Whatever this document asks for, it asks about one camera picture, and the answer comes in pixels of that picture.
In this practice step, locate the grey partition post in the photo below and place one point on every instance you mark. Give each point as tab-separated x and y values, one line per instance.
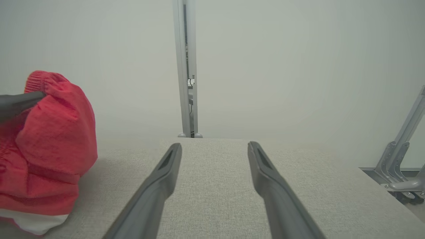
182	66

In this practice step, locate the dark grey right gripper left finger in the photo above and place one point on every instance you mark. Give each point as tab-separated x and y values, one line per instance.
149	212

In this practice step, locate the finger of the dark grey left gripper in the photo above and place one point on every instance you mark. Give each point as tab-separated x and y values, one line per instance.
13	104

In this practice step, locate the red shorts with white trim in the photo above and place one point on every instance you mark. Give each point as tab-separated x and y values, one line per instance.
56	139

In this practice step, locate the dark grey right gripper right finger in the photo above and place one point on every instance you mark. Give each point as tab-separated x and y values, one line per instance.
285	215

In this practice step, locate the grey metal bracket frame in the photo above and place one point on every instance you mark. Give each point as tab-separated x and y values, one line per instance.
403	132

